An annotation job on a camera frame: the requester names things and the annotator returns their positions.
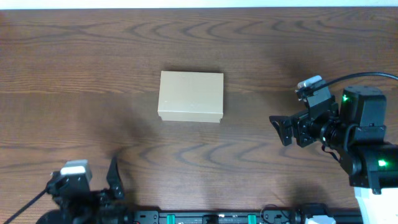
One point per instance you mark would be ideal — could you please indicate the brown cardboard box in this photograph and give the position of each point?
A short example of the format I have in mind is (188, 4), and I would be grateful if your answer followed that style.
(191, 96)

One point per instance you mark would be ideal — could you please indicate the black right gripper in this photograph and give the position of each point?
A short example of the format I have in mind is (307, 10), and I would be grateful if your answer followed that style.
(285, 129)

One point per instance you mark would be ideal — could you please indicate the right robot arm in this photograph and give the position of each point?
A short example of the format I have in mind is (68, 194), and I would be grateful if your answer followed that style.
(354, 130)

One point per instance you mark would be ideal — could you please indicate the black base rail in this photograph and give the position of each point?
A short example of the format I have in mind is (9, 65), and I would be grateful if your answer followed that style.
(270, 214)

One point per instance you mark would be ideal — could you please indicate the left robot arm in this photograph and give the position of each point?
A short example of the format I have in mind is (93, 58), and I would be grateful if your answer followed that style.
(44, 219)

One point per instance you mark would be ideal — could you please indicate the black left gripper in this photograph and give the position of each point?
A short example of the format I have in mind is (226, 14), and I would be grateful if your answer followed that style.
(112, 200)

